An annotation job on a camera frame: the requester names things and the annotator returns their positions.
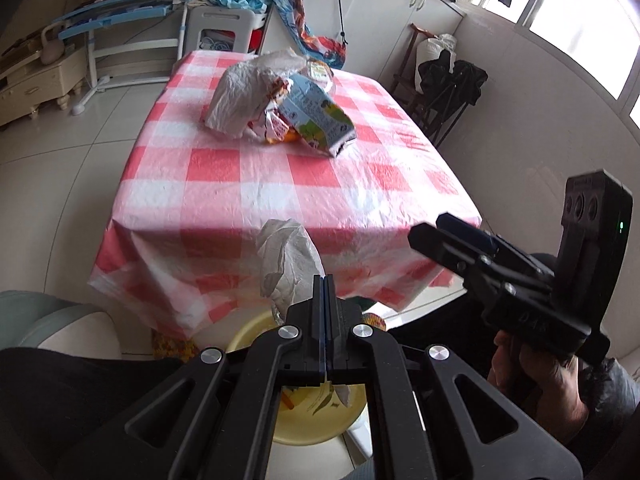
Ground pink kettlebell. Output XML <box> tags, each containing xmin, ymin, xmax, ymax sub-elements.
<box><xmin>40</xmin><ymin>25</ymin><xmax>66</xmax><ymax>65</ymax></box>

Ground colourful printed bag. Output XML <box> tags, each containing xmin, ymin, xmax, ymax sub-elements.
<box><xmin>270</xmin><ymin>0</ymin><xmax>347</xmax><ymax>70</ymax></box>

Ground yellow plastic basin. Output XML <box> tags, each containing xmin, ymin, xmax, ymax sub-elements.
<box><xmin>227</xmin><ymin>307</ymin><xmax>369</xmax><ymax>446</ymax></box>

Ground person's right hand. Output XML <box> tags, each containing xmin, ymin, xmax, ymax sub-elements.
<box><xmin>487</xmin><ymin>330</ymin><xmax>591</xmax><ymax>443</ymax></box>

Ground blue green drink carton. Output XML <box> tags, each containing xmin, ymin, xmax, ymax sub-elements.
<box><xmin>277</xmin><ymin>74</ymin><xmax>357</xmax><ymax>159</ymax></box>

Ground person's right forearm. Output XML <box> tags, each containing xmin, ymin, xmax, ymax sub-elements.
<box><xmin>565</xmin><ymin>357</ymin><xmax>640</xmax><ymax>461</ymax></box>

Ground clear plastic tray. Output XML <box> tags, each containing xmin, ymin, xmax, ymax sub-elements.
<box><xmin>302</xmin><ymin>57</ymin><xmax>337</xmax><ymax>95</ymax></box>

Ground cream television cabinet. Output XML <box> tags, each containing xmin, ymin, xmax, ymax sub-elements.
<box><xmin>0</xmin><ymin>47</ymin><xmax>88</xmax><ymax>128</ymax></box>

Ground white sack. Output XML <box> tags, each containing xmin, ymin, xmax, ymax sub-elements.
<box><xmin>416</xmin><ymin>34</ymin><xmax>457</xmax><ymax>93</ymax></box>

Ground dark wooden chair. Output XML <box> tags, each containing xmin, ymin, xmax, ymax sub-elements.
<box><xmin>390</xmin><ymin>22</ymin><xmax>481</xmax><ymax>148</ymax></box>

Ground white plastic storage stool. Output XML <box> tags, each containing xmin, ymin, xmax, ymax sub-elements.
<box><xmin>182</xmin><ymin>5</ymin><xmax>268</xmax><ymax>56</ymax></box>

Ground black hanging strap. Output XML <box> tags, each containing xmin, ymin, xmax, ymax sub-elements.
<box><xmin>332</xmin><ymin>0</ymin><xmax>351</xmax><ymax>48</ymax></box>

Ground person's black pants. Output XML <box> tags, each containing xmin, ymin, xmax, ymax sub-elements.
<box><xmin>0</xmin><ymin>347</ymin><xmax>201</xmax><ymax>480</ymax></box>

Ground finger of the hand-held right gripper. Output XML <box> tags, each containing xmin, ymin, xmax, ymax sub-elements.
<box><xmin>436</xmin><ymin>212</ymin><xmax>502</xmax><ymax>257</ymax></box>
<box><xmin>407</xmin><ymin>222</ymin><xmax>527</xmax><ymax>307</ymax></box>

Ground blue study desk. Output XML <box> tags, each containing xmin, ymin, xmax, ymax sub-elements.
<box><xmin>50</xmin><ymin>0</ymin><xmax>213</xmax><ymax>116</ymax></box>

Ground white plastic bag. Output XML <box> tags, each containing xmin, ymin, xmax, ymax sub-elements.
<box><xmin>204</xmin><ymin>47</ymin><xmax>311</xmax><ymax>141</ymax></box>

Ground colourful snack wrapper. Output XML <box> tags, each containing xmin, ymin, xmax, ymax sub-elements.
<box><xmin>257</xmin><ymin>77</ymin><xmax>296</xmax><ymax>146</ymax></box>

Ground red checked tablecloth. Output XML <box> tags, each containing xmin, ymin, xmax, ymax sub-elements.
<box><xmin>87</xmin><ymin>50</ymin><xmax>483</xmax><ymax>341</ymax></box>

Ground white low cabinet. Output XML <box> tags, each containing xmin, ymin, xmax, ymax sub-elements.
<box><xmin>260</xmin><ymin>0</ymin><xmax>466</xmax><ymax>96</ymax></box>

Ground white plastic wrapper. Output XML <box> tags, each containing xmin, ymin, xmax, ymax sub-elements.
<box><xmin>256</xmin><ymin>218</ymin><xmax>326</xmax><ymax>326</ymax></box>

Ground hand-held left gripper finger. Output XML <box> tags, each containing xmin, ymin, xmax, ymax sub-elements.
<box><xmin>55</xmin><ymin>275</ymin><xmax>327</xmax><ymax>480</ymax></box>
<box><xmin>325</xmin><ymin>274</ymin><xmax>586</xmax><ymax>480</ymax></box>

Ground pale green chair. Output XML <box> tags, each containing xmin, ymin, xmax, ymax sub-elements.
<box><xmin>0</xmin><ymin>290</ymin><xmax>121</xmax><ymax>361</ymax></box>

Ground crumpled speckled white wrapper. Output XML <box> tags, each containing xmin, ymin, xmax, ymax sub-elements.
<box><xmin>312</xmin><ymin>382</ymin><xmax>354</xmax><ymax>414</ymax></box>

